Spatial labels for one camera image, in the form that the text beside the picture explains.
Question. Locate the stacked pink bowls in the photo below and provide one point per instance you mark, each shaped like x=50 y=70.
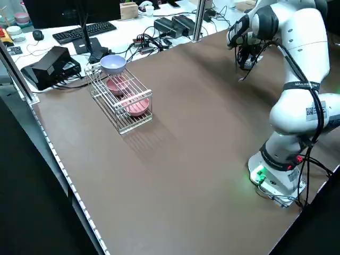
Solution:
x=21 y=18

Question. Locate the white round container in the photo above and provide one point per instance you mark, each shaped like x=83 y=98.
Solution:
x=14 y=30

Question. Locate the black stand base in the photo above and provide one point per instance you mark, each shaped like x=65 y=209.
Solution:
x=98 y=51

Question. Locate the white cup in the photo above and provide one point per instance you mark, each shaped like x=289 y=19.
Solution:
x=149 y=12

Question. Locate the small cardboard box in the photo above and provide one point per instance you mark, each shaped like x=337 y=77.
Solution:
x=128 y=10

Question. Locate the lavender bowl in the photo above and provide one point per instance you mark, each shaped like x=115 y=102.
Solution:
x=250 y=63
x=112 y=63

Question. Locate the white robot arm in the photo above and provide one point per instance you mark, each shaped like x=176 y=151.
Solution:
x=305 y=26

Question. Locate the black computer mouse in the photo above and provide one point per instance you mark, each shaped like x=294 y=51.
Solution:
x=37 y=35

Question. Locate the pink bowl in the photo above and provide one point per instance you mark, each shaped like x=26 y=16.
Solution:
x=117 y=86
x=138 y=107

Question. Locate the black electronics box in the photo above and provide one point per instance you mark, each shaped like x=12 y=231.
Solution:
x=50 y=67

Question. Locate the black power brick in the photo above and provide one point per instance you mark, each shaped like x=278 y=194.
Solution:
x=166 y=26
x=184 y=24

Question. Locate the aluminium frame post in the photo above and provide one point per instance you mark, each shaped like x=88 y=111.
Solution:
x=198 y=21
x=16 y=74

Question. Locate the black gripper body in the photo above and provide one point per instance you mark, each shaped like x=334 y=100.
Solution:
x=257 y=51
x=242 y=54

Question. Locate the black usb hub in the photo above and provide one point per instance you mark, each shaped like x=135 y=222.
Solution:
x=142 y=43

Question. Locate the black keyboard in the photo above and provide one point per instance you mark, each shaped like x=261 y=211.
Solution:
x=82 y=31

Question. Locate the black monitor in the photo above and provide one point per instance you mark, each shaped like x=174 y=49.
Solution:
x=66 y=12

